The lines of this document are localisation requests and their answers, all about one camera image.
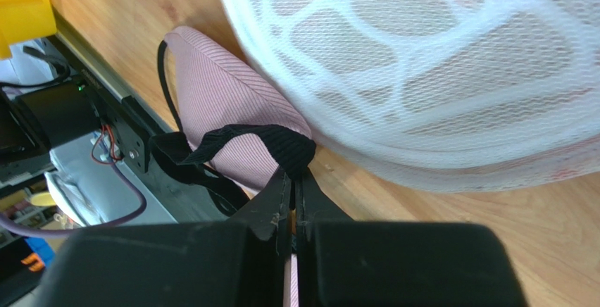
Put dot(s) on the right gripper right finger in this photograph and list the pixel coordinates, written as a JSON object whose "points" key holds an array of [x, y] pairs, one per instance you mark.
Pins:
{"points": [[344, 262]]}

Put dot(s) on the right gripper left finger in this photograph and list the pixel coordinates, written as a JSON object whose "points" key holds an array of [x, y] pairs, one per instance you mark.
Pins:
{"points": [[241, 261]]}

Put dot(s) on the floral mesh laundry bag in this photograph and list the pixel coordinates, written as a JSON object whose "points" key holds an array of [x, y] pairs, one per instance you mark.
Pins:
{"points": [[438, 95]]}

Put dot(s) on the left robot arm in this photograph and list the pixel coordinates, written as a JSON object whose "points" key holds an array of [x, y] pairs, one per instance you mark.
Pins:
{"points": [[35, 122]]}

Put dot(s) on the yellow plastic bin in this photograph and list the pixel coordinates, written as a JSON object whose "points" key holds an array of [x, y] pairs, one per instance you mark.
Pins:
{"points": [[23, 20]]}

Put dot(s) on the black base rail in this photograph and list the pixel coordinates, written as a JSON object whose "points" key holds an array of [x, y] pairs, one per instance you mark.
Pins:
{"points": [[192, 194]]}

